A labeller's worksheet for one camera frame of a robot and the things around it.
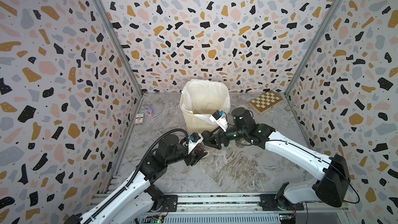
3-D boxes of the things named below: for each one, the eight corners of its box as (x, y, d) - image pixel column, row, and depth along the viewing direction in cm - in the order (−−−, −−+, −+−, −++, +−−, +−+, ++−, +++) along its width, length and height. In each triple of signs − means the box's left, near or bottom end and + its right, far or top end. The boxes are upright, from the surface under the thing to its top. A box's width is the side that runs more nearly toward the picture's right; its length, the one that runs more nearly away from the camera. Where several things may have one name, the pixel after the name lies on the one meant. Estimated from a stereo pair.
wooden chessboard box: (260, 114, 111) (261, 112, 109) (248, 103, 117) (249, 101, 115) (282, 100, 120) (283, 98, 118) (270, 91, 126) (271, 89, 124)
